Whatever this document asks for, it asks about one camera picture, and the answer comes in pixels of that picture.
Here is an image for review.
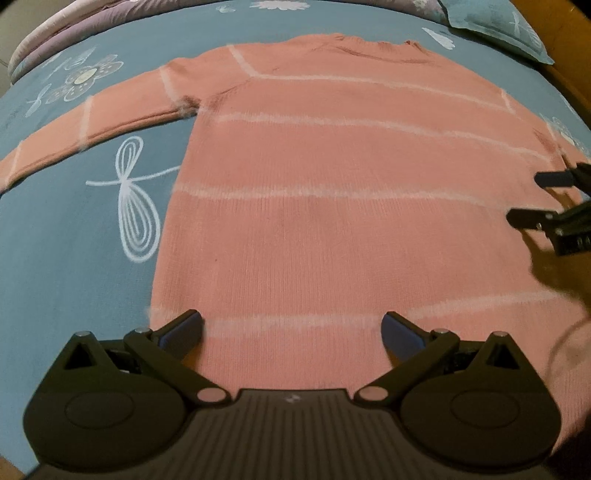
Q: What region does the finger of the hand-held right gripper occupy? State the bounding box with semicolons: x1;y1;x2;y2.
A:
534;168;583;190
505;208;561;232

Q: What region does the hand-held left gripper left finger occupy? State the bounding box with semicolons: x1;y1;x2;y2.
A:
51;308;232;409

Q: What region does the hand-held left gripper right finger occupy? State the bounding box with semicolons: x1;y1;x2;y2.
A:
353;311;536;409

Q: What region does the pink knit sweater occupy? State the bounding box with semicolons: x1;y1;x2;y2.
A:
0;32;591;444

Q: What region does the wooden bed headboard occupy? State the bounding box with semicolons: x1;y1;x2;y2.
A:
512;0;591;153

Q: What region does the blue printed pillow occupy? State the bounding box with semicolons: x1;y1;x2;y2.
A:
436;0;555;65

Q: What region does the purple floral quilt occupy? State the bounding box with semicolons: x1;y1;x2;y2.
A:
11;0;448;84

